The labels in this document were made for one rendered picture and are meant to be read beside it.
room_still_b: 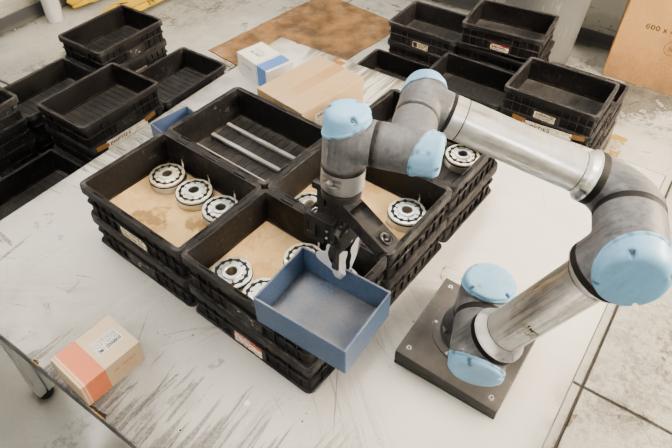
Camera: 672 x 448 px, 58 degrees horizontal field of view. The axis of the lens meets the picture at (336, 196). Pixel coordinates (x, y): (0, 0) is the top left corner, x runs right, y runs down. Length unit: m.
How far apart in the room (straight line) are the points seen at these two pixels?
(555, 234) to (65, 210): 1.48
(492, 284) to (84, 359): 0.94
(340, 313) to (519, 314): 0.33
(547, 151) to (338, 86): 1.16
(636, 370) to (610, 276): 1.58
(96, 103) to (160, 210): 1.20
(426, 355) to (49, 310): 0.98
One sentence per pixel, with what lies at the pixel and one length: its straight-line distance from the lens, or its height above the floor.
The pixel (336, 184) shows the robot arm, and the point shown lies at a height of 1.35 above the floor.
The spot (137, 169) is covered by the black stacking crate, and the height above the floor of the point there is 0.87.
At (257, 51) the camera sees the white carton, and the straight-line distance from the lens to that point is 2.47.
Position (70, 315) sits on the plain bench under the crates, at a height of 0.70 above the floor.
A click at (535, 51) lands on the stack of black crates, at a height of 0.54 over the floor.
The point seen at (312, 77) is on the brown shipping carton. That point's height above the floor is 0.86.
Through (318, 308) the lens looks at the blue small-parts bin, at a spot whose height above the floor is 1.07.
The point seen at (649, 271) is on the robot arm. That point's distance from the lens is 1.03.
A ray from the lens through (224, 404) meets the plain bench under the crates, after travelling 1.51.
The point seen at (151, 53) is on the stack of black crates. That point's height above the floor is 0.46.
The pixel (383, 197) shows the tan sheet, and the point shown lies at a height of 0.83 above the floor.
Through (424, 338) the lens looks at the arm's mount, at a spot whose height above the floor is 0.75.
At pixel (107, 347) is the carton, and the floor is 0.77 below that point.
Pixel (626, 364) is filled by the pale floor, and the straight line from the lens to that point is 2.60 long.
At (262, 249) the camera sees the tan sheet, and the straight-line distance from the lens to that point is 1.60.
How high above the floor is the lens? 2.02
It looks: 43 degrees down
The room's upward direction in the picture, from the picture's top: straight up
